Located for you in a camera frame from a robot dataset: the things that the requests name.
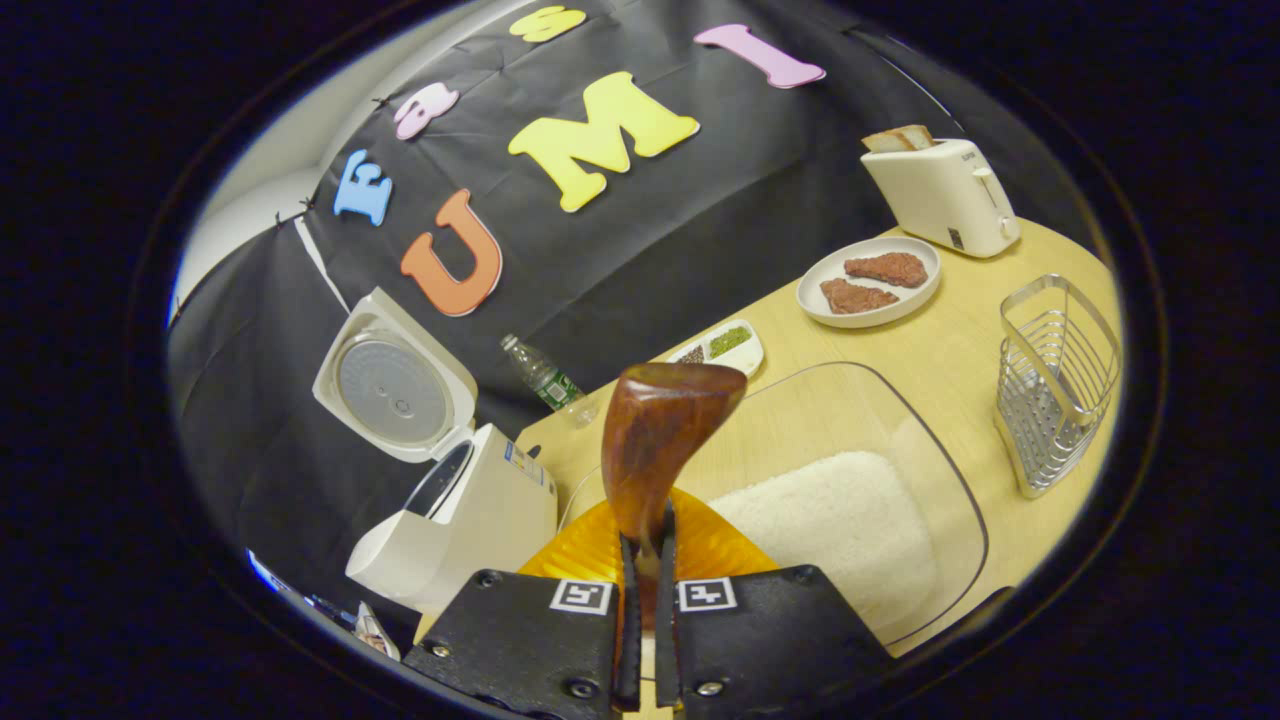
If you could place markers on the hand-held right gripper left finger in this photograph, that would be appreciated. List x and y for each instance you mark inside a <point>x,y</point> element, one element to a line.
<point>628,640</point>

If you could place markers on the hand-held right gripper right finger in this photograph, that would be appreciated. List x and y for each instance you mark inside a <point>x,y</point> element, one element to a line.
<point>667,640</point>

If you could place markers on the clear glass dish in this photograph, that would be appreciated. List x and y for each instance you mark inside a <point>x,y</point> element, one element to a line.
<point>830,410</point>

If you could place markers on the white toaster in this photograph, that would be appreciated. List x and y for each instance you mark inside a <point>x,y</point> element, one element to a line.
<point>940,195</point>

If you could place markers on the white rice cooker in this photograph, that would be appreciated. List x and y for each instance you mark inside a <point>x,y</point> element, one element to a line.
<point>480,520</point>

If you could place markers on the white round plate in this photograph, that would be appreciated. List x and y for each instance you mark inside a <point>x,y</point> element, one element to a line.
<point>815,295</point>

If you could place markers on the toasted bread slice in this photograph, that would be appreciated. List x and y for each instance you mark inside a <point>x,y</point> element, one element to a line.
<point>920,135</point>
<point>885,141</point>

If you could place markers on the clear plastic water bottle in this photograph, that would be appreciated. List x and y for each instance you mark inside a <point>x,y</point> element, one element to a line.
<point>545,380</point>

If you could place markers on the white divided condiment dish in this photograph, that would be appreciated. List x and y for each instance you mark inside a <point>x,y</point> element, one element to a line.
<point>728,343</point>

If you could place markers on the brown meat piece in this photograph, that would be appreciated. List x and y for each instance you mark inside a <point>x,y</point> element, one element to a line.
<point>888,269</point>
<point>855,297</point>

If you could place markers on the brown wooden spoon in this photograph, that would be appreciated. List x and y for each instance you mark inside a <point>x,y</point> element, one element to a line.
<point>660,430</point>

